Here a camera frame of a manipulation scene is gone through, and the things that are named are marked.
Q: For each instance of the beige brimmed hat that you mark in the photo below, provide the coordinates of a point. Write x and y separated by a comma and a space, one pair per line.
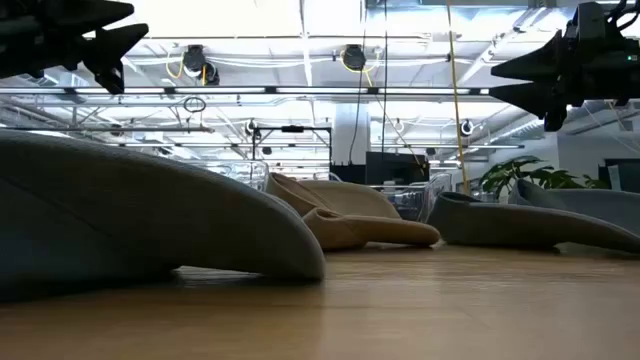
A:
350, 200

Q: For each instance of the grey horizontal ceiling pipe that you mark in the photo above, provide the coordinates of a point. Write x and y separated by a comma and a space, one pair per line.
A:
125, 129

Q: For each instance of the green leafy plant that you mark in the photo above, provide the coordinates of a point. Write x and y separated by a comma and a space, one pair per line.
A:
510, 172

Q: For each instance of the grey brimmed hat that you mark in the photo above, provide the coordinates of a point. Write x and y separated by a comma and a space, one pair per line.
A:
500, 225
590, 205
125, 215

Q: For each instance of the dark computer monitor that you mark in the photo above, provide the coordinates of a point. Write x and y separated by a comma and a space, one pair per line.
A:
625, 172

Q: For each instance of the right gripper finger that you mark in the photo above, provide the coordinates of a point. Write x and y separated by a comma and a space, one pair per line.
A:
545, 60
540, 97

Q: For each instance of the black metal station frame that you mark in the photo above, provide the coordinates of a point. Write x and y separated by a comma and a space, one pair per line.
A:
292, 128

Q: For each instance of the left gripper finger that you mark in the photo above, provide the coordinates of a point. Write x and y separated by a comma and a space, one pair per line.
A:
112, 47
100, 12

